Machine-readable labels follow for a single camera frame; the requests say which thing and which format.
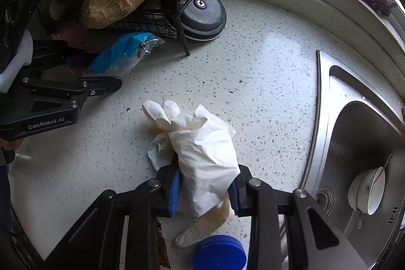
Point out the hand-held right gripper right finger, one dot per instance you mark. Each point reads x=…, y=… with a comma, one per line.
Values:
x=234, y=195

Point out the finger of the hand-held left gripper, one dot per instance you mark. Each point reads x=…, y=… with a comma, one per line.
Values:
x=95, y=86
x=53, y=53

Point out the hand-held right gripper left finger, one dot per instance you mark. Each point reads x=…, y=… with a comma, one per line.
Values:
x=175, y=191

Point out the yellowed latex glove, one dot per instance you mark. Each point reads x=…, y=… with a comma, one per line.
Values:
x=202, y=225

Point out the white latex glove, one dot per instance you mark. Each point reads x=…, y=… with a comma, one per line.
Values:
x=202, y=156

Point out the blue plastic packet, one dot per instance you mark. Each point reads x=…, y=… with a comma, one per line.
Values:
x=123, y=51

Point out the person's left hand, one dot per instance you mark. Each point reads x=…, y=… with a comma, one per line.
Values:
x=12, y=145

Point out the pink packet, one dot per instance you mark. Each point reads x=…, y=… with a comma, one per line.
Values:
x=79, y=39

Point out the brown snack packet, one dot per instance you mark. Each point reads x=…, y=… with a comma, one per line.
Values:
x=163, y=244

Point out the blue round lid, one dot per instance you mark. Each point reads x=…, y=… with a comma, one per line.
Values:
x=220, y=252

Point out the white bowl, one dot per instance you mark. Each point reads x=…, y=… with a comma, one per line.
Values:
x=356, y=191
x=376, y=194

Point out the dark round lid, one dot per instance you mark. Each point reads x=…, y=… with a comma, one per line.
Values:
x=202, y=17

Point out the stainless steel sink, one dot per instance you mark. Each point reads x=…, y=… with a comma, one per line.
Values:
x=348, y=130

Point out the metal spoon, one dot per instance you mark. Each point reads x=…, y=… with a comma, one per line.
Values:
x=384, y=168

